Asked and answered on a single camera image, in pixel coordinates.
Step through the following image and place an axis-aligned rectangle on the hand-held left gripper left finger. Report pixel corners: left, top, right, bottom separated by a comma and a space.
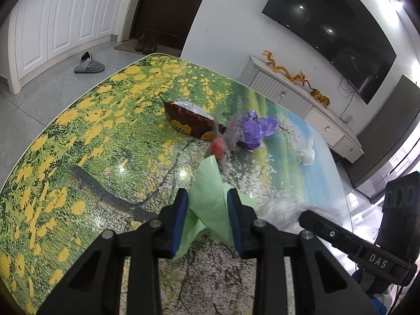
38, 188, 189, 315

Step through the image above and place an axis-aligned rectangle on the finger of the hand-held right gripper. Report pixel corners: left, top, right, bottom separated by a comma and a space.
298, 209, 417, 286

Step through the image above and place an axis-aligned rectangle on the clear plastic bag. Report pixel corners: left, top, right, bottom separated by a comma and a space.
258, 198, 343, 232

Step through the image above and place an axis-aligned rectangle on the grey double-door refrigerator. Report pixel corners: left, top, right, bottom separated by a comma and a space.
348, 75, 420, 199

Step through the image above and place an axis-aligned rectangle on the purple foil wrapper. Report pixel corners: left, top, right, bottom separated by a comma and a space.
237, 111, 279, 150

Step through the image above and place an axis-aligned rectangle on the white television cabinet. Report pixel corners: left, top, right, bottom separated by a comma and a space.
239, 55, 365, 164

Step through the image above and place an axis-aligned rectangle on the black wall television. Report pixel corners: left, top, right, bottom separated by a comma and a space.
262, 0, 397, 105

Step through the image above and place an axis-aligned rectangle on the brown door mat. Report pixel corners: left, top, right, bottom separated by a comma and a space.
114, 39, 182, 58

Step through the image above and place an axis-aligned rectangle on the blue cloth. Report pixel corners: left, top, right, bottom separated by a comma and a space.
367, 293, 394, 315

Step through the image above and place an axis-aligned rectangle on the clear wrapper with red print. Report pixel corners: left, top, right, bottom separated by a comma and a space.
207, 105, 245, 171

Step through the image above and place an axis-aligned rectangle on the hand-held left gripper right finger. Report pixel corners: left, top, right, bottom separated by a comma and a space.
226, 188, 378, 315

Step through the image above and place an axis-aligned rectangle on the white tissue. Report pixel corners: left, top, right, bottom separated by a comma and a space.
293, 138, 316, 165

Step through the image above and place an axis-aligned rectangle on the brown snack bag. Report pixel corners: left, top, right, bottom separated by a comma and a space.
163, 98, 227, 141

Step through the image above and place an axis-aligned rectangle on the green plastic bag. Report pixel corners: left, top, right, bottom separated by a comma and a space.
175, 156, 256, 260

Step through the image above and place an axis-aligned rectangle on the golden tiger figurine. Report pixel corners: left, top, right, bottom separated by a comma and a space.
310, 88, 331, 108

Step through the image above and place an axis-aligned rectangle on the black television cable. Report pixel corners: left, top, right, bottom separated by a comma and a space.
339, 75, 356, 119

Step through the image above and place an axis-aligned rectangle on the golden dragon figurine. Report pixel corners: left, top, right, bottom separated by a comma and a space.
261, 50, 311, 88

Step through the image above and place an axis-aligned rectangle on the grey slipper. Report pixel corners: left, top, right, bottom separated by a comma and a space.
74, 51, 105, 74

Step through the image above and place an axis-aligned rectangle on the white lower shoe cabinet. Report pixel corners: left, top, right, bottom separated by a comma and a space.
7, 0, 138, 95

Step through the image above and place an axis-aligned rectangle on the dark brown entrance door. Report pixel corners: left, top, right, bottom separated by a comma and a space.
129, 0, 214, 51

